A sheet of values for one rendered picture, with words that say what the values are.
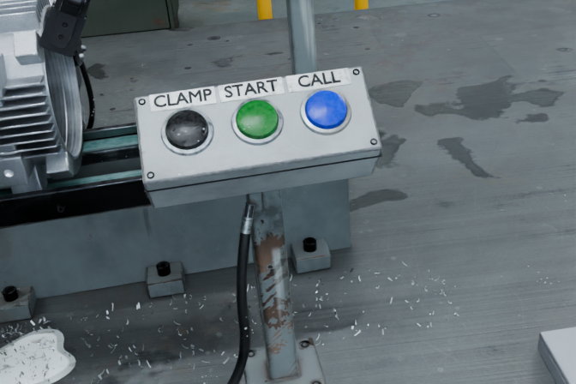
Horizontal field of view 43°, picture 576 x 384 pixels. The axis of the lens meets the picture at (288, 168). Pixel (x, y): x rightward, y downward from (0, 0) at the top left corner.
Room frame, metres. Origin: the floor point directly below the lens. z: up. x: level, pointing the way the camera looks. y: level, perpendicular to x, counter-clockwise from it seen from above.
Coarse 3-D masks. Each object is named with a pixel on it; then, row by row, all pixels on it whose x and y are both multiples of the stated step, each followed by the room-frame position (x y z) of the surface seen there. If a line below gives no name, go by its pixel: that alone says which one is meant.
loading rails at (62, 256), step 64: (128, 128) 0.78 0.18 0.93; (0, 192) 0.67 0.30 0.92; (64, 192) 0.64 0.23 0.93; (128, 192) 0.65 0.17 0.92; (320, 192) 0.67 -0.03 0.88; (0, 256) 0.63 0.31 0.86; (64, 256) 0.64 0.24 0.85; (128, 256) 0.64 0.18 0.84; (192, 256) 0.65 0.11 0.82; (320, 256) 0.64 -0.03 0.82; (0, 320) 0.60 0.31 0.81
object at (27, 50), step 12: (24, 36) 0.64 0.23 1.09; (36, 36) 0.64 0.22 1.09; (24, 48) 0.64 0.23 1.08; (36, 48) 0.64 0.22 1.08; (24, 60) 0.64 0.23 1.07; (36, 60) 0.64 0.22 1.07; (84, 120) 0.77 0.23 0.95; (48, 156) 0.64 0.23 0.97; (60, 156) 0.64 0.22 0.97; (48, 168) 0.63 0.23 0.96; (60, 168) 0.63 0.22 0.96; (72, 168) 0.65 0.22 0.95
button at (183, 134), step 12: (168, 120) 0.47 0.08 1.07; (180, 120) 0.46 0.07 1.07; (192, 120) 0.46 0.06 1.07; (204, 120) 0.46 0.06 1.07; (168, 132) 0.46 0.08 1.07; (180, 132) 0.46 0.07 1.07; (192, 132) 0.46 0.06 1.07; (204, 132) 0.46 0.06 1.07; (180, 144) 0.45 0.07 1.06; (192, 144) 0.45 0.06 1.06
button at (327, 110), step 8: (312, 96) 0.48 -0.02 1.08; (320, 96) 0.48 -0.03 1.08; (328, 96) 0.48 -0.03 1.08; (336, 96) 0.48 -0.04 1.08; (312, 104) 0.47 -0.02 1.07; (320, 104) 0.47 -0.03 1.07; (328, 104) 0.47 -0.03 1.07; (336, 104) 0.47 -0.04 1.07; (344, 104) 0.47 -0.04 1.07; (312, 112) 0.47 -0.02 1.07; (320, 112) 0.47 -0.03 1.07; (328, 112) 0.47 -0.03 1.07; (336, 112) 0.47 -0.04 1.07; (344, 112) 0.47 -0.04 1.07; (312, 120) 0.47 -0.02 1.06; (320, 120) 0.46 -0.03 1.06; (328, 120) 0.46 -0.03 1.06; (336, 120) 0.46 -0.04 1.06; (344, 120) 0.47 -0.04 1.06; (320, 128) 0.46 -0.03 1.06; (328, 128) 0.46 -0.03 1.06
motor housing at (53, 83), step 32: (0, 0) 0.70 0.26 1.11; (32, 0) 0.70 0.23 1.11; (0, 32) 0.67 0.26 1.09; (32, 64) 0.64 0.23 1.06; (64, 64) 0.78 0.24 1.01; (32, 96) 0.63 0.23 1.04; (64, 96) 0.77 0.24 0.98; (0, 128) 0.61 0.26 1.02; (32, 128) 0.62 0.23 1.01; (64, 128) 0.74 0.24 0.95
